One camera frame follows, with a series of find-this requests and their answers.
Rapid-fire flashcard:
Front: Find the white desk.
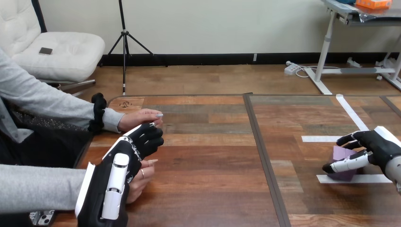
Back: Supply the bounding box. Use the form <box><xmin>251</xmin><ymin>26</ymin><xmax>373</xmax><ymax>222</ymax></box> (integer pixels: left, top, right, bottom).
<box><xmin>305</xmin><ymin>0</ymin><xmax>401</xmax><ymax>96</ymax></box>

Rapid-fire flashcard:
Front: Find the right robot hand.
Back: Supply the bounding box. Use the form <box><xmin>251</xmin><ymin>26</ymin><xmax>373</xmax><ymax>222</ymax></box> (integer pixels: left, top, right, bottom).
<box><xmin>323</xmin><ymin>126</ymin><xmax>401</xmax><ymax>185</ymax></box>

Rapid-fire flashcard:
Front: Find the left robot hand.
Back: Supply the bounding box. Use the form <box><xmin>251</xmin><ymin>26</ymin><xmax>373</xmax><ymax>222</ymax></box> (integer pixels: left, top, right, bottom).
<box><xmin>75</xmin><ymin>122</ymin><xmax>165</xmax><ymax>227</ymax></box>

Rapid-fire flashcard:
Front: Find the purple block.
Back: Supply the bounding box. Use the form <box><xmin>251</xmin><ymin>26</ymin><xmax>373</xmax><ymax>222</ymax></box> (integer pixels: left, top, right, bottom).
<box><xmin>326</xmin><ymin>145</ymin><xmax>365</xmax><ymax>182</ymax></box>

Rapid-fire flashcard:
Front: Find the white cable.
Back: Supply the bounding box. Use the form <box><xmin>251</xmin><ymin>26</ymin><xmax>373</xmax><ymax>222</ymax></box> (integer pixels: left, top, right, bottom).
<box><xmin>294</xmin><ymin>64</ymin><xmax>341</xmax><ymax>79</ymax></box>

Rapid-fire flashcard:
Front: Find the orange thing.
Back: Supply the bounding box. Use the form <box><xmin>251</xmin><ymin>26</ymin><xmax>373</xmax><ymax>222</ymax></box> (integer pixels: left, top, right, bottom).
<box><xmin>355</xmin><ymin>0</ymin><xmax>393</xmax><ymax>9</ymax></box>

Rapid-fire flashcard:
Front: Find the black tripod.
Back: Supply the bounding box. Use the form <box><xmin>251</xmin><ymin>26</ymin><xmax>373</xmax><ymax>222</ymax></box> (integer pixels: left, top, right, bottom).
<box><xmin>99</xmin><ymin>0</ymin><xmax>168</xmax><ymax>96</ymax></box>

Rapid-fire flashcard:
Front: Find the phone with camera lenses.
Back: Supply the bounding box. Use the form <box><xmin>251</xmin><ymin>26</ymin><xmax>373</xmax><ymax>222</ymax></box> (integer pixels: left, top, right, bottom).
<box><xmin>29</xmin><ymin>210</ymin><xmax>57</xmax><ymax>227</ymax></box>

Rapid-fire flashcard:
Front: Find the person's forearm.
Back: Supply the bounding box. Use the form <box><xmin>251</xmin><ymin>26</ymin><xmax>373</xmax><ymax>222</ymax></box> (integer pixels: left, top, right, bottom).
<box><xmin>0</xmin><ymin>164</ymin><xmax>87</xmax><ymax>216</ymax></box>
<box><xmin>0</xmin><ymin>47</ymin><xmax>125</xmax><ymax>134</ymax></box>

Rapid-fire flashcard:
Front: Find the person's body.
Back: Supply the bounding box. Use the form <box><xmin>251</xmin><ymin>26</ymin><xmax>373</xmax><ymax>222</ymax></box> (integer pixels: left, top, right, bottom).
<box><xmin>0</xmin><ymin>95</ymin><xmax>95</xmax><ymax>227</ymax></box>

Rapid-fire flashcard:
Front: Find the white power strip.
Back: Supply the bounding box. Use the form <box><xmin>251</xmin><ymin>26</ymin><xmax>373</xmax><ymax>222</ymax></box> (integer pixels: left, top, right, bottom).
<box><xmin>284</xmin><ymin>61</ymin><xmax>300</xmax><ymax>76</ymax></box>

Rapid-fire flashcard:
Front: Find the person's hand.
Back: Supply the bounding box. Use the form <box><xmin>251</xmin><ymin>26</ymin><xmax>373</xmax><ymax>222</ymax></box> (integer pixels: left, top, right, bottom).
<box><xmin>126</xmin><ymin>158</ymin><xmax>159</xmax><ymax>205</ymax></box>
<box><xmin>117</xmin><ymin>108</ymin><xmax>164</xmax><ymax>132</ymax></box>

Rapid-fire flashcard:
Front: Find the white cushioned chair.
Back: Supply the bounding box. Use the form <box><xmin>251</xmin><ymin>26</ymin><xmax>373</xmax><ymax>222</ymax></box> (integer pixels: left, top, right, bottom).
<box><xmin>0</xmin><ymin>0</ymin><xmax>106</xmax><ymax>92</ymax></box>

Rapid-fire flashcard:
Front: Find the black ruffled wristband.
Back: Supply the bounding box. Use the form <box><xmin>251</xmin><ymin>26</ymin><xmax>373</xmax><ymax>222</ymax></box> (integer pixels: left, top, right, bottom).
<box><xmin>87</xmin><ymin>92</ymin><xmax>108</xmax><ymax>134</ymax></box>

